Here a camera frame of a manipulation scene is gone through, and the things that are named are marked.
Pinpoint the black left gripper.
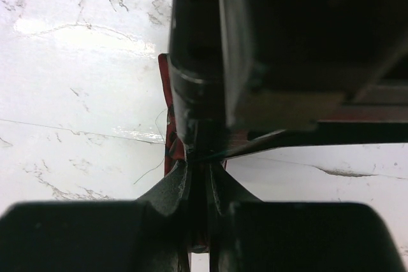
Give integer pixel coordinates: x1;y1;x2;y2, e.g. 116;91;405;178
219;0;407;131

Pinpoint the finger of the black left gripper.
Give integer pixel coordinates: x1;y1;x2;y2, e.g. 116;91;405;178
222;125;407;159
168;0;228;161

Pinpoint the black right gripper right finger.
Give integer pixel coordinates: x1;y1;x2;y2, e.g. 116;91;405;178
207;164;402;271

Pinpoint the dark red patterned tie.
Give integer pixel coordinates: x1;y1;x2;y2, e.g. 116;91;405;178
157;54;211;254

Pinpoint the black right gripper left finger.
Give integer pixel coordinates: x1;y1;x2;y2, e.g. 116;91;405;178
1;162;191;271

